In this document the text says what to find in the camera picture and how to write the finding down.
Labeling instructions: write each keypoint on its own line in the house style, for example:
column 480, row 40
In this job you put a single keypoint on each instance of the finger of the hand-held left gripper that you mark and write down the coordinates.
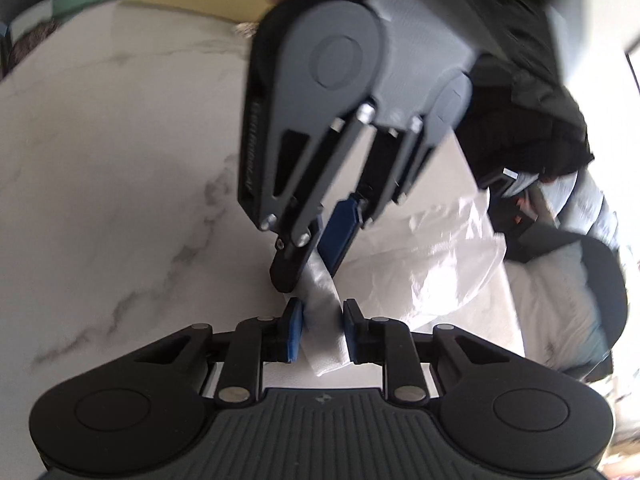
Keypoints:
column 290, row 265
column 337, row 235

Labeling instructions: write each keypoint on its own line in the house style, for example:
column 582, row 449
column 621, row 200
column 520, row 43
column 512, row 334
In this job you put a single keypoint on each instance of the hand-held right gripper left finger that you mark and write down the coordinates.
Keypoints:
column 295, row 330

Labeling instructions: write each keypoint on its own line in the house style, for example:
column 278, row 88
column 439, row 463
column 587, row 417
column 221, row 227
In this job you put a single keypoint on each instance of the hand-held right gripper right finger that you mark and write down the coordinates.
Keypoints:
column 350, row 334

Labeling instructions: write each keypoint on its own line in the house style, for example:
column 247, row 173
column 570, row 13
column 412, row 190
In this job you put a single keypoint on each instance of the white shopping bag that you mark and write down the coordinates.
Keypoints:
column 425, row 260

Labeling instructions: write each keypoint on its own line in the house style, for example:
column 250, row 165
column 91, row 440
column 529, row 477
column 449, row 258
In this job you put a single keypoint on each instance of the black coat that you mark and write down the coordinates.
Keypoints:
column 540, row 125

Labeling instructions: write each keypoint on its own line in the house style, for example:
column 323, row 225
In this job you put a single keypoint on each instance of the black dining chair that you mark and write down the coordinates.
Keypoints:
column 520, row 230

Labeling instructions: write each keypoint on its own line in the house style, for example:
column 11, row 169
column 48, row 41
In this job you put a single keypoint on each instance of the grey cushion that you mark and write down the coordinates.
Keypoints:
column 550, row 310

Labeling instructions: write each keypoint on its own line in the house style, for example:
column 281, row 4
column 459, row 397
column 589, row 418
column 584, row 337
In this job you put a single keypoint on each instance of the black armchair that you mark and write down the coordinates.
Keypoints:
column 607, row 270

